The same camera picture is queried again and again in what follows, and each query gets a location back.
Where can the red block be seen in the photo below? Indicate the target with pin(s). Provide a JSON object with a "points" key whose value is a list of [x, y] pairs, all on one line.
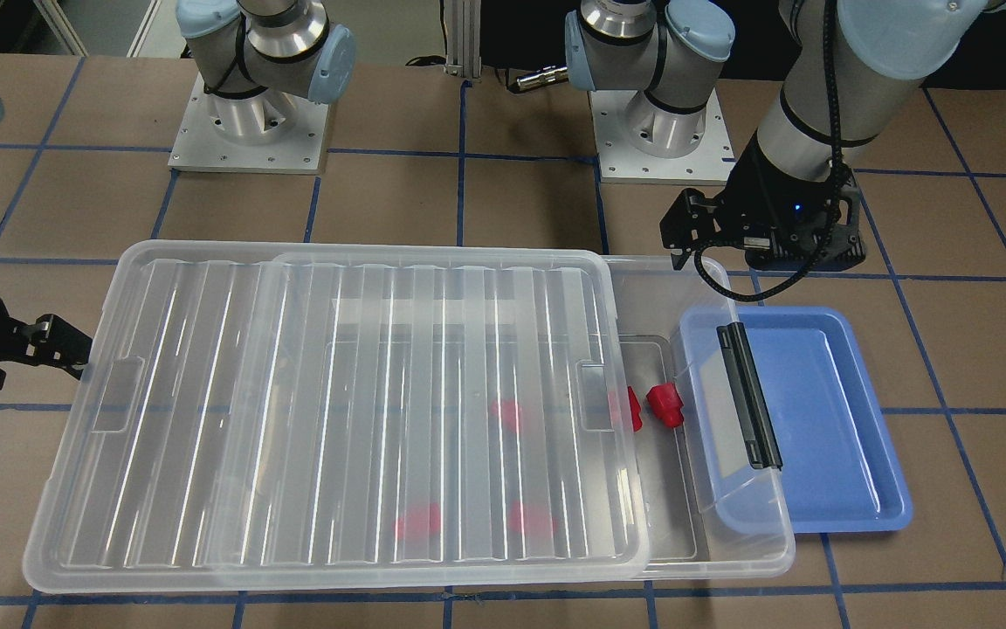
{"points": [[630, 409], [666, 404]]}

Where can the clear plastic storage box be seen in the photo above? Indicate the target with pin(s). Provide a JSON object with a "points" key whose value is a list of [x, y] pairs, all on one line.
{"points": [[713, 507]]}

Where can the red block box centre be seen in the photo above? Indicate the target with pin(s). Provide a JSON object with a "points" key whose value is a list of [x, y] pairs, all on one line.
{"points": [[509, 414]]}

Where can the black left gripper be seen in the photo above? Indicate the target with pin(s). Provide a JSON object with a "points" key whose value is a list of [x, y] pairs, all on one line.
{"points": [[761, 196]]}

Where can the blue plastic tray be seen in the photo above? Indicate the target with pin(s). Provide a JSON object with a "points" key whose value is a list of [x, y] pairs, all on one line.
{"points": [[839, 472]]}

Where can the aluminium frame post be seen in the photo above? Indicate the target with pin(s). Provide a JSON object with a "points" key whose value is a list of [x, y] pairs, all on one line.
{"points": [[461, 22]]}

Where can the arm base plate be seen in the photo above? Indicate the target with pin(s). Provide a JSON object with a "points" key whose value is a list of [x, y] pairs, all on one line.
{"points": [[270, 133], [638, 143]]}

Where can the clear plastic box lid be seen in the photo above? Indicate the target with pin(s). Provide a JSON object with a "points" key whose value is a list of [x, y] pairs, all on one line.
{"points": [[134, 501]]}

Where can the black box handle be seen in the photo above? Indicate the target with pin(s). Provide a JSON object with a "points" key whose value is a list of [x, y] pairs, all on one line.
{"points": [[757, 433]]}

